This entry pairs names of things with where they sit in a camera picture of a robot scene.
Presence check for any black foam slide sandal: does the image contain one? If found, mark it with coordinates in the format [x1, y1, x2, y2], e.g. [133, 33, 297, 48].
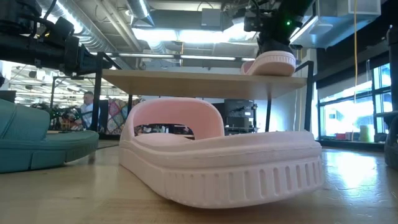
[384, 114, 398, 170]

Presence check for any grey ceiling-mounted box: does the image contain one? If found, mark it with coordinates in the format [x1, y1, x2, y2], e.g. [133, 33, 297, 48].
[201, 8, 223, 31]

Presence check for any yellow-green roll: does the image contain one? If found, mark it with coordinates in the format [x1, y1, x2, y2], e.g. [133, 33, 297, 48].
[359, 124, 373, 143]

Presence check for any black equipment cabinet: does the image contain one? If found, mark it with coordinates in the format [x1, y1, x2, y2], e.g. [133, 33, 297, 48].
[223, 98, 259, 136]

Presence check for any wooden shelf with black frame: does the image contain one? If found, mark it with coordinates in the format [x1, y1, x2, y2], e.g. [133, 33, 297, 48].
[90, 51, 315, 134]

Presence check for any black monitor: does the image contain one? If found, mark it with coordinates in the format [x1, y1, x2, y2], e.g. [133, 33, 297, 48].
[0, 90, 17, 103]

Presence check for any pink foam slide sandal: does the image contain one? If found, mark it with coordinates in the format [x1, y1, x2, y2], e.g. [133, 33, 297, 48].
[241, 50, 297, 77]
[118, 97, 326, 209]

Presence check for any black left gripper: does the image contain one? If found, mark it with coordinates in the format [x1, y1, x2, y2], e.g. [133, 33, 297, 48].
[63, 35, 113, 75]

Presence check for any silver ventilation duct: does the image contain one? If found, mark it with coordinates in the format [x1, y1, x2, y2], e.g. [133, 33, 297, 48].
[126, 0, 155, 27]

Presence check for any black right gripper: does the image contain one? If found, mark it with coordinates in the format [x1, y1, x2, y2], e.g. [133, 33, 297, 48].
[243, 0, 313, 55]

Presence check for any teal foam slide sandal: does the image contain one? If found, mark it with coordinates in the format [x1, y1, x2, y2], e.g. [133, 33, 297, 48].
[0, 98, 100, 174]

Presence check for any colourful patchwork quilt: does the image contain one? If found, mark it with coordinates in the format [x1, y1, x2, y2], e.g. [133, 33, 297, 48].
[107, 98, 144, 136]

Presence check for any person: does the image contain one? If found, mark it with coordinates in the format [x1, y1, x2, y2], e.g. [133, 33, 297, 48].
[77, 90, 95, 130]

